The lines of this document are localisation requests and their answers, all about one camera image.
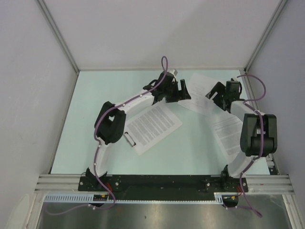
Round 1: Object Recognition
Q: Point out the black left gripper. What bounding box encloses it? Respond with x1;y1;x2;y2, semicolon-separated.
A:
163;80;190;103

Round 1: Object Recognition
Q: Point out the sparse text paper sheet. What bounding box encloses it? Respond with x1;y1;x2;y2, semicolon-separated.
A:
178;73;224;116

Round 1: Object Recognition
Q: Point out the dense text paper sheet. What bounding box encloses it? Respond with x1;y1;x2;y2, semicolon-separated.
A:
124;103;183;155

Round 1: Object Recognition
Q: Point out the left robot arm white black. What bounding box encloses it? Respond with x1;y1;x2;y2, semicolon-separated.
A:
88;70;191;191

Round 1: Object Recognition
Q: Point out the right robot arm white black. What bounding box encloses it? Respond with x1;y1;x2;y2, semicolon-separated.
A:
205;79;277;191

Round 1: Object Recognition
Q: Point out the far right text paper sheet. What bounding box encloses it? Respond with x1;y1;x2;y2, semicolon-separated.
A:
206;112;242;164

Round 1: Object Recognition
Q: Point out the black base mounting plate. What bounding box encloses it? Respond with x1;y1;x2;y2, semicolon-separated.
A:
78;172;248;204

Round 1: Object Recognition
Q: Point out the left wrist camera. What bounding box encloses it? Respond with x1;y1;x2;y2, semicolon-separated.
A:
169;69;178;77

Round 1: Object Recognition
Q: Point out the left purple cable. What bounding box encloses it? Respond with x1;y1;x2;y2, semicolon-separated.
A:
44;56;170;215

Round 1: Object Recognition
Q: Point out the aluminium front frame rail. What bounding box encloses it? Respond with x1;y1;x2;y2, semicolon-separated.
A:
35;174;295;195

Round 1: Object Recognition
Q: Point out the right aluminium corner post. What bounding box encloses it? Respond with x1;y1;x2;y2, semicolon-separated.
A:
243;0;289;73

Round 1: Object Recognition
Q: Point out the aluminium corner post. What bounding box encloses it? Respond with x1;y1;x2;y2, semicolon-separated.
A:
243;0;289;73
35;0;80;73

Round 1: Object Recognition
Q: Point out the left aluminium corner post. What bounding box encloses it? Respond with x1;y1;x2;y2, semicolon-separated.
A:
35;0;80;73

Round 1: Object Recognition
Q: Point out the grey slotted cable duct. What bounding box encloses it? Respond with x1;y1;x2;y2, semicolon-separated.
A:
44;193;223;205

